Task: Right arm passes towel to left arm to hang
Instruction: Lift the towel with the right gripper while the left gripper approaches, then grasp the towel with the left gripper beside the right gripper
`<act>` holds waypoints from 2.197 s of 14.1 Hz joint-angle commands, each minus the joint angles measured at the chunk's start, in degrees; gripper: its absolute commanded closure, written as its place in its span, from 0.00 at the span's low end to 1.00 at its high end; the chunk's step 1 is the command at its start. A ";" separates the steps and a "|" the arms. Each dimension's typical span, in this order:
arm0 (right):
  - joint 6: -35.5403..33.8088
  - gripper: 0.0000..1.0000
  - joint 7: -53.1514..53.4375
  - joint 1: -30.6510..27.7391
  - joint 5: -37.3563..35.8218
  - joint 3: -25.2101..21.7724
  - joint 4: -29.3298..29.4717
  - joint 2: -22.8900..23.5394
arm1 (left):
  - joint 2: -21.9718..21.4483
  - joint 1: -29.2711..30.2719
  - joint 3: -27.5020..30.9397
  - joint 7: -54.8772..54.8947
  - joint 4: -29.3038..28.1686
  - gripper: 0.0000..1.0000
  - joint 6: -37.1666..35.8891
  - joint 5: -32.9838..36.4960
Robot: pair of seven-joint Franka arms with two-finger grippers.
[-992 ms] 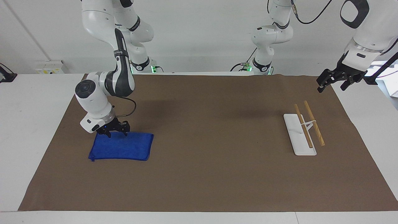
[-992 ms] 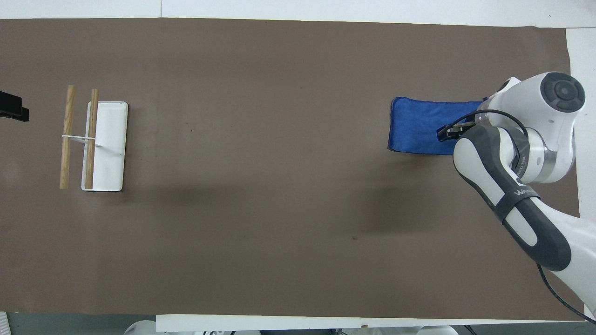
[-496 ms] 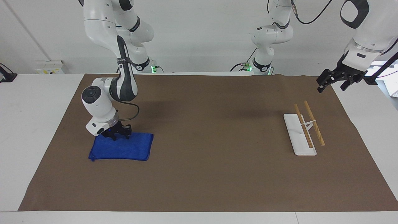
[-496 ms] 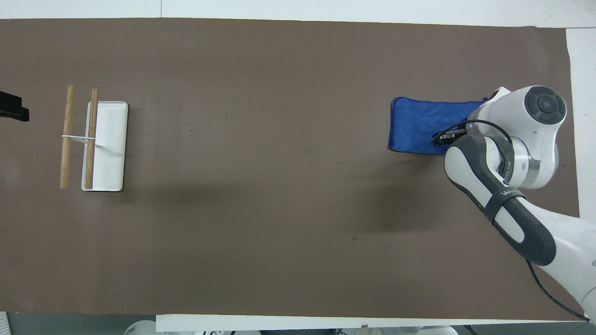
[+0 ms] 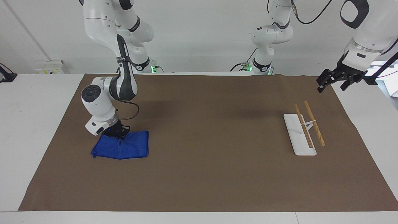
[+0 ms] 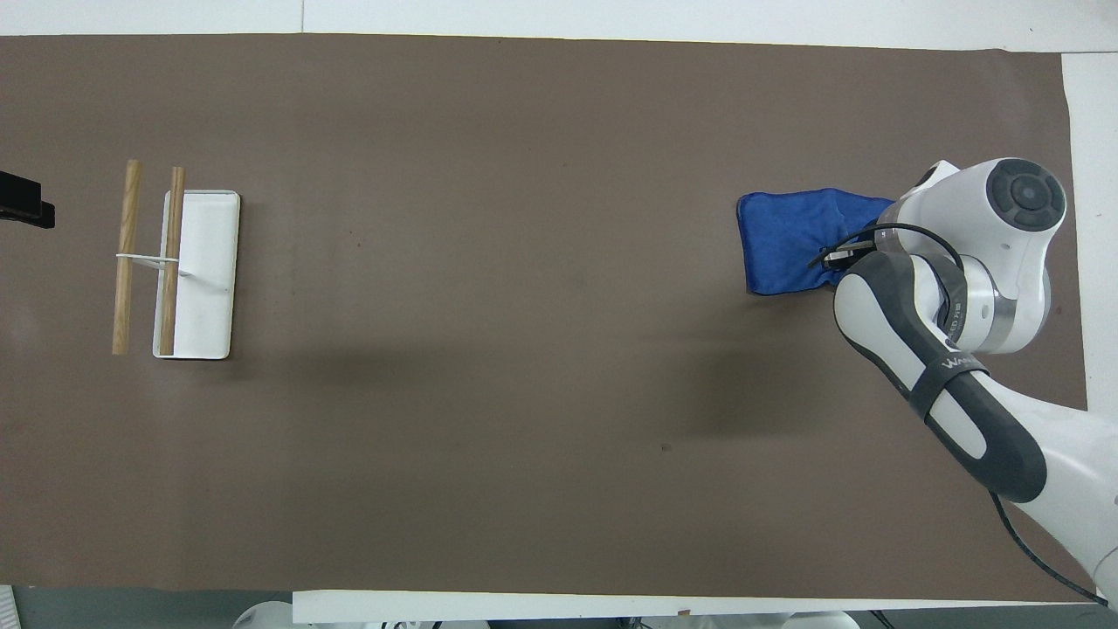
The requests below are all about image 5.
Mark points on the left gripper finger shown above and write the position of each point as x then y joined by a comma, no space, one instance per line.
323,81
347,83

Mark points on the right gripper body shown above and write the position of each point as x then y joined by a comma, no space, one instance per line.
114,129

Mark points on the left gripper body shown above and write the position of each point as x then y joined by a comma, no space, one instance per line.
351,71

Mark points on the blue towel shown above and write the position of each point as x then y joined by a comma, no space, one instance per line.
130,147

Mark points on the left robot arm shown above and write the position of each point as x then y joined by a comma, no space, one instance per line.
370,31

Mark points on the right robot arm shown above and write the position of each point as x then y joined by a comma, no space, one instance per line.
99,105

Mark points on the white rack with wooden bars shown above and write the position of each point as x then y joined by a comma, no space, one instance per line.
300,137

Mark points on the black stand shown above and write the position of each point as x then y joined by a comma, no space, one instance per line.
7,76

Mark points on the white wall socket box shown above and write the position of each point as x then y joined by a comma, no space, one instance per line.
49,67

